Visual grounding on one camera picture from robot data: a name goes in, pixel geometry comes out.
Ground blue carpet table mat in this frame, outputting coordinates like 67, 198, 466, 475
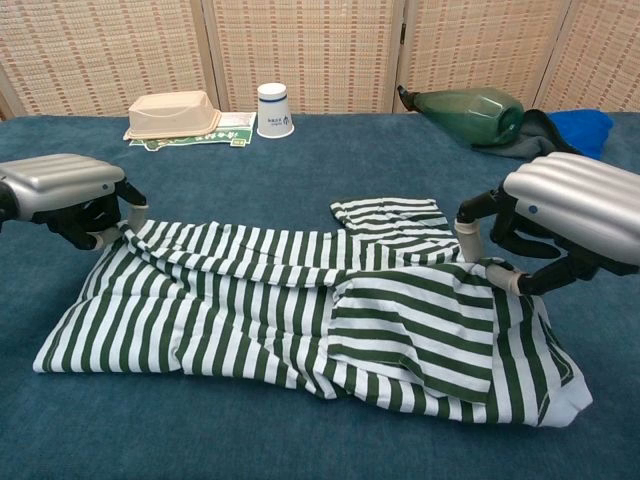
0, 110, 640, 480

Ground blue grey cloth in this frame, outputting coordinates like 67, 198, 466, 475
470, 108, 615, 161

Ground beige takeout food box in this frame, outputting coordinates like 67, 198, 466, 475
123, 90, 223, 142

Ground white paper cup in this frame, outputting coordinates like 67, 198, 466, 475
256, 83, 296, 139

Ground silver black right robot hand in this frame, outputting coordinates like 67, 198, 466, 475
453, 151, 640, 297

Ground green white striped shirt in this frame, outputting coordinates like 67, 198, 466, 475
32, 197, 595, 430

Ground green white flattened carton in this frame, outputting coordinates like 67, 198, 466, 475
128, 111, 257, 150

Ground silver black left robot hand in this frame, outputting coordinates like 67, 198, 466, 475
0, 153, 150, 252

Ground bamboo folding screen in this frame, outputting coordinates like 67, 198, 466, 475
0, 0, 640, 121

